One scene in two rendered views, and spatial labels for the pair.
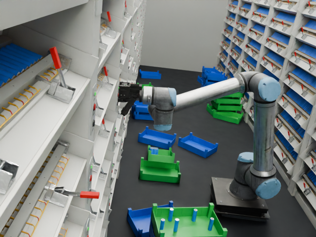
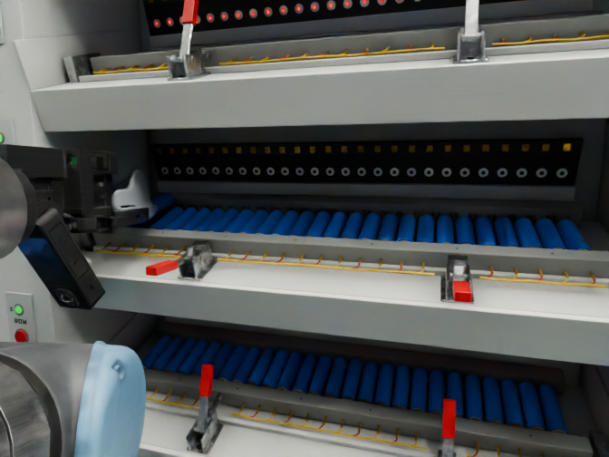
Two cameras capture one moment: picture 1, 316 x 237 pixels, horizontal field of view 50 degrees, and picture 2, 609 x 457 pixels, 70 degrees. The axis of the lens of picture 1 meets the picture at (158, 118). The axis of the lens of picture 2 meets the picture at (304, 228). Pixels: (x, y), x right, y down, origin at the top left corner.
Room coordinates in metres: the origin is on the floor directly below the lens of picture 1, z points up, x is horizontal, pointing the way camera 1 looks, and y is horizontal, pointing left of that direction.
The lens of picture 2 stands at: (1.95, -0.16, 0.87)
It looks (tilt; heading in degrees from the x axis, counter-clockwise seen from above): 9 degrees down; 110
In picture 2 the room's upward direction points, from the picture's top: straight up
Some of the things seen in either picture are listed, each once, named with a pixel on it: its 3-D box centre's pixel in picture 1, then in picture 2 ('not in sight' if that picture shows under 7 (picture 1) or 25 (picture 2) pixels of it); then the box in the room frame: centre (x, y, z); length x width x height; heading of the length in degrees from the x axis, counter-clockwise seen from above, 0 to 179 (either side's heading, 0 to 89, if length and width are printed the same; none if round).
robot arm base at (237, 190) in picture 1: (244, 184); not in sight; (1.95, -0.63, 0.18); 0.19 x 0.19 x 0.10
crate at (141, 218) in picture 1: (156, 219); not in sight; (1.66, -0.07, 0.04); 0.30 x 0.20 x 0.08; 117
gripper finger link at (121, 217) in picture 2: not in sight; (114, 217); (1.60, 0.21, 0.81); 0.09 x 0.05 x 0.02; 90
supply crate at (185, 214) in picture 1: (187, 223); not in sight; (1.26, -0.19, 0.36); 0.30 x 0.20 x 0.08; 103
